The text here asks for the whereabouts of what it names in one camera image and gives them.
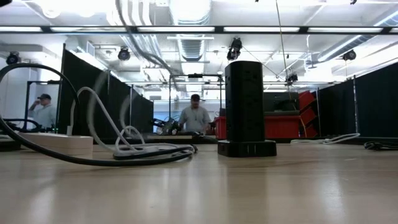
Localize black tower power strip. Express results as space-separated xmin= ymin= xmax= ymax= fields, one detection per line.
xmin=216 ymin=60 xmax=278 ymax=158

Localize white braided USB cable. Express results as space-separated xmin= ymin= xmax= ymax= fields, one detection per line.
xmin=66 ymin=86 xmax=196 ymax=159

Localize dark thick USB cable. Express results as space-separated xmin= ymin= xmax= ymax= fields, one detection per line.
xmin=0 ymin=63 xmax=198 ymax=167

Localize white power strip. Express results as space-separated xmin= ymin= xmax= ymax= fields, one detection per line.
xmin=17 ymin=132 xmax=95 ymax=156

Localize person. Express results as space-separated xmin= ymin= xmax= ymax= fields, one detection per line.
xmin=178 ymin=93 xmax=212 ymax=133
xmin=27 ymin=93 xmax=57 ymax=130

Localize light wood desk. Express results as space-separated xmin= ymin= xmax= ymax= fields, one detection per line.
xmin=147 ymin=134 xmax=193 ymax=140

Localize black partition panel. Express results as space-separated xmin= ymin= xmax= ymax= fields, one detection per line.
xmin=317 ymin=62 xmax=398 ymax=138
xmin=57 ymin=43 xmax=155 ymax=140

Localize black monitor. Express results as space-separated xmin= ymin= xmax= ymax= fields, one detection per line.
xmin=263 ymin=91 xmax=300 ymax=112

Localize red storage bin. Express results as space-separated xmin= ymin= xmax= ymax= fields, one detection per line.
xmin=214 ymin=115 xmax=302 ymax=139

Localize red stacked shelf bins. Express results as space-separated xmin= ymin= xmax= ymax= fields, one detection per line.
xmin=298 ymin=90 xmax=320 ymax=139

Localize silver ventilation duct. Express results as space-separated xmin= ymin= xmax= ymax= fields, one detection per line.
xmin=169 ymin=0 xmax=213 ymax=62

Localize thin hanging cable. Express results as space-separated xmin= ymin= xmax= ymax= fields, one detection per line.
xmin=275 ymin=0 xmax=292 ymax=100

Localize black cable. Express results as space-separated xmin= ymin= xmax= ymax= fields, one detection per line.
xmin=363 ymin=141 xmax=398 ymax=152

